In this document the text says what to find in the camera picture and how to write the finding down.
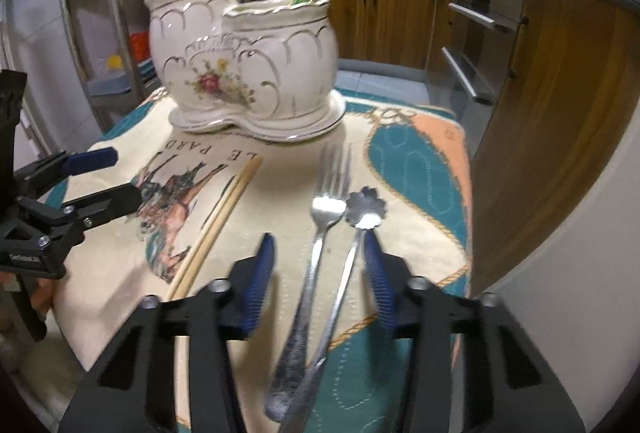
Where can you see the white floral ceramic utensil holder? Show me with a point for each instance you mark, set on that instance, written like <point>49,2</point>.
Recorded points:
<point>280,58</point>

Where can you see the wooden base cabinets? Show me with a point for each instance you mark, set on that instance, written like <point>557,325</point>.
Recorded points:
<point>390,13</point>

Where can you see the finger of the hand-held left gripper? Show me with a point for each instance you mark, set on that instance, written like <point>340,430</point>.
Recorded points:
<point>90,159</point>
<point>110,203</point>

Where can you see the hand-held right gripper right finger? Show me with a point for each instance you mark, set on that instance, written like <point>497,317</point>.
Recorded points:
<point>377,283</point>

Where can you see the printed table cloth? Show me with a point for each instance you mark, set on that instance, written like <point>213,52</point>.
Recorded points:
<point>415,153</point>

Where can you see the small yellow item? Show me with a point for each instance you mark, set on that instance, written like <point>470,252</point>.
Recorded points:
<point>115,63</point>

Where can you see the white ceramic holder tray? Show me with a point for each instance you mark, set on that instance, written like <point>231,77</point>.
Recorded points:
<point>310,127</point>

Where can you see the crumpled red plastic bag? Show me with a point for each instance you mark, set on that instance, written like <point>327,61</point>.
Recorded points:
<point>140,48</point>

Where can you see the metal shelf rack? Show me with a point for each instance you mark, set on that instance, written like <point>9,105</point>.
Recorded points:
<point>112,3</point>

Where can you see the silver flower-head spoon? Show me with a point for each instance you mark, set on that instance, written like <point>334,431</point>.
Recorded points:
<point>367,210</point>

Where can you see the person's left hand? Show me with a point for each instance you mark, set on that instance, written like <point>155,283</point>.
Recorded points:
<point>42,298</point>

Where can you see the clear plastic storage box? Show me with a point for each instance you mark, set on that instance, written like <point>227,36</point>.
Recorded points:
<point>115,84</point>

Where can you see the silver metal fork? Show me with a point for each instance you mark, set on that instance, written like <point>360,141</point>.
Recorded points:
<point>320,223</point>

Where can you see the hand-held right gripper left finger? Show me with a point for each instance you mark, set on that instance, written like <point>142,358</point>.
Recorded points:
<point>262,273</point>

